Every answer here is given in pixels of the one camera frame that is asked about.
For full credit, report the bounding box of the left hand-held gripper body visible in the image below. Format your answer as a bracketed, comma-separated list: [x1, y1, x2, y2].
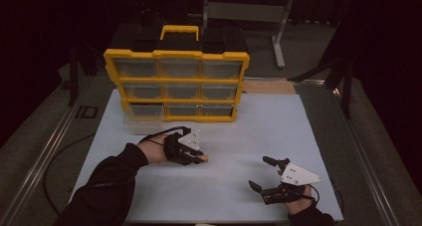
[163, 127, 202, 166]

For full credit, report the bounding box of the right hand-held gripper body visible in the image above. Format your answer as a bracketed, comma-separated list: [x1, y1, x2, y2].
[261, 157, 324, 206]

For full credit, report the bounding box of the clear plastic drawer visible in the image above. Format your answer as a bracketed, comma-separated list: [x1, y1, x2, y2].
[123, 103, 166, 136]

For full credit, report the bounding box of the yellow drawer organizer cabinet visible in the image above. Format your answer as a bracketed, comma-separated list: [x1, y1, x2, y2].
[103, 24, 251, 123]

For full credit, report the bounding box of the person's left hand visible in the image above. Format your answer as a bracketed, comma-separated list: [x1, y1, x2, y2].
[136, 133, 170, 164]

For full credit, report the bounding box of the person's right hand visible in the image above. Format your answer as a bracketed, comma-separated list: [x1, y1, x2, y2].
[284, 184, 317, 216]

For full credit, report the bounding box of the set of clear drawers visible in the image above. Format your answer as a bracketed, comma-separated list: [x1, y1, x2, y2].
[113, 58, 243, 117]

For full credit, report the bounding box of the black tripod stand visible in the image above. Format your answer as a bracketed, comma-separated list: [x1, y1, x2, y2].
[68, 43, 98, 108]
[287, 46, 352, 120]

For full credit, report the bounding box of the grey metal stand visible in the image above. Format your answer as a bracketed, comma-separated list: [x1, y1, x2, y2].
[202, 0, 297, 70]

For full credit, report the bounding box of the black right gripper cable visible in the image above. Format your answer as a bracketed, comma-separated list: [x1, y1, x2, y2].
[303, 182, 345, 217]

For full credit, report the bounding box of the metal rail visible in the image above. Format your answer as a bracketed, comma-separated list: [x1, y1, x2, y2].
[327, 86, 399, 226]
[0, 76, 98, 226]

